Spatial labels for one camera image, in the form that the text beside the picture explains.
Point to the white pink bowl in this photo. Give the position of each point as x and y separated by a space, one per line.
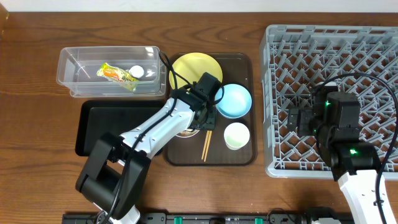
187 133

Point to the green orange snack wrapper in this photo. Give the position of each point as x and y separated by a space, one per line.
116 74

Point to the small white cup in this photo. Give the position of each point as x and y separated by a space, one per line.
236 135

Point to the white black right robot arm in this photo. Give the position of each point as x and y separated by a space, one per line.
334 123

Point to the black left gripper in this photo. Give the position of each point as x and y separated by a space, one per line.
207 121

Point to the grey dishwasher rack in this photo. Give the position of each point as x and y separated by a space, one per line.
295 58

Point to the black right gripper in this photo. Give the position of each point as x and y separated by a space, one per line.
306 115

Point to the wooden chopstick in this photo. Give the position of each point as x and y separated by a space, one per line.
205 147
209 140

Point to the dark brown serving tray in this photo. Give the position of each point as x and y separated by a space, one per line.
237 69

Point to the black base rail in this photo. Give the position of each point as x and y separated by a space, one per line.
161 218

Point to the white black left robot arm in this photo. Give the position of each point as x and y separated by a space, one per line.
115 171

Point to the light blue bowl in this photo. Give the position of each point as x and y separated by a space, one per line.
235 101

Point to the yellow plate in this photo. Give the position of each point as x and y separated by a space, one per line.
193 65

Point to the clear plastic waste bin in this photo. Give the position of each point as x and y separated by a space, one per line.
77 67

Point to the black waste tray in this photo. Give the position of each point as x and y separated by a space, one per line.
98 117

